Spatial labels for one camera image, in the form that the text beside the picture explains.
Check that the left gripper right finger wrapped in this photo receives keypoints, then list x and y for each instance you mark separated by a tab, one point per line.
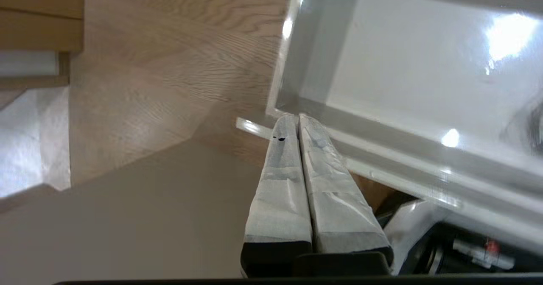
335	196

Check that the left gripper left finger wrapped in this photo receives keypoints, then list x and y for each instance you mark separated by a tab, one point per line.
278	200

